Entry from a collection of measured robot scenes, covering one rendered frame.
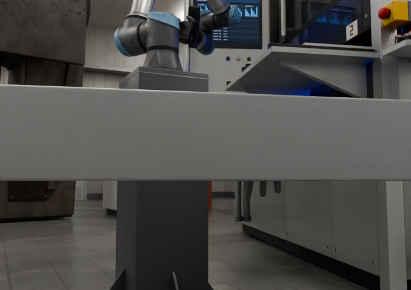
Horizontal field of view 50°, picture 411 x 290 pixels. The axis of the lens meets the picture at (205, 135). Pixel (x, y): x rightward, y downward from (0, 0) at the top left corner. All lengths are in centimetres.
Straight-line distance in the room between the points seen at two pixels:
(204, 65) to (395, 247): 143
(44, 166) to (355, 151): 42
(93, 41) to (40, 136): 853
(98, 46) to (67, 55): 455
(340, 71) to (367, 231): 60
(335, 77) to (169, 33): 63
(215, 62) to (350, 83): 102
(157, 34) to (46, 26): 306
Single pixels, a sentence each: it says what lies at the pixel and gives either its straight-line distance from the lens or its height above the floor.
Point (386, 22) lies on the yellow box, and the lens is 168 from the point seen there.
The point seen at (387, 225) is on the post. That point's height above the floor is 27.
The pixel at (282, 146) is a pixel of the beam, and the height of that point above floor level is 48.
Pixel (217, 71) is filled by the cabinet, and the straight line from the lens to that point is 252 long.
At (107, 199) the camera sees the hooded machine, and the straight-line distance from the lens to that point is 521.
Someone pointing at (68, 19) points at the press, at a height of 198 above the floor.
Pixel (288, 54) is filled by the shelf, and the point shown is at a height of 86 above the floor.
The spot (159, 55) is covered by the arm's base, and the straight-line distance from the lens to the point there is 154.
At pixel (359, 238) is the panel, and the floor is 20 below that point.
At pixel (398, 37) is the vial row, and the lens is 168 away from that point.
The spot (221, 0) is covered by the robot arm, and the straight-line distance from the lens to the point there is 195.
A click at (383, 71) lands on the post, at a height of 81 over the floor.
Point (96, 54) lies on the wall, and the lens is 904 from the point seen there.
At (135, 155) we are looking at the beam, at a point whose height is 46.
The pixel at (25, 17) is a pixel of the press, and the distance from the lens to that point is 453.
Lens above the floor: 44
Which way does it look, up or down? 5 degrees up
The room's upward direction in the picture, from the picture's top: straight up
